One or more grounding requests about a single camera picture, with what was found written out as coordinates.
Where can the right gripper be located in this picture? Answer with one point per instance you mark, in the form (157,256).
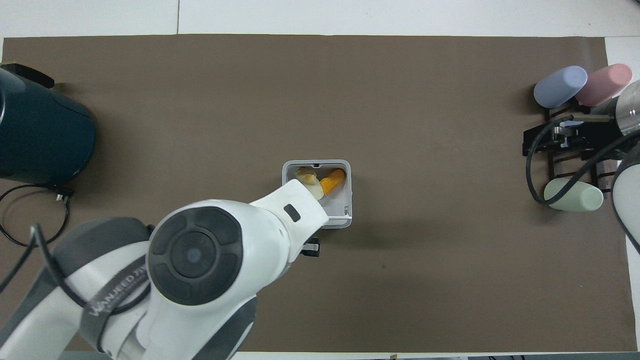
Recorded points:
(605,131)

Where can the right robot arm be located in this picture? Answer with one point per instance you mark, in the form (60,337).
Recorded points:
(627,192)

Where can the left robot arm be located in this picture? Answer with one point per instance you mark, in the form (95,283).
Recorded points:
(195,260)

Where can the blue cup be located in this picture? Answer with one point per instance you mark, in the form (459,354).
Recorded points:
(560,87)

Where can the small white trash can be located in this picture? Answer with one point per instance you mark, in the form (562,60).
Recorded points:
(349,200)

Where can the dark teal electric kettle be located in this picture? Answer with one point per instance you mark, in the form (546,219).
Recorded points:
(40,135)

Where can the pale green cup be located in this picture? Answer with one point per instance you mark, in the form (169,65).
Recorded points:
(575,196)

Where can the cream banana peel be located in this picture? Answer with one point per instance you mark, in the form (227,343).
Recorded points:
(309,178)

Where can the dark wooden cup rack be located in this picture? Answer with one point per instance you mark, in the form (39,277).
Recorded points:
(551,162)

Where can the pink cup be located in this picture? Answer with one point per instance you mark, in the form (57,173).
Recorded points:
(604,84)

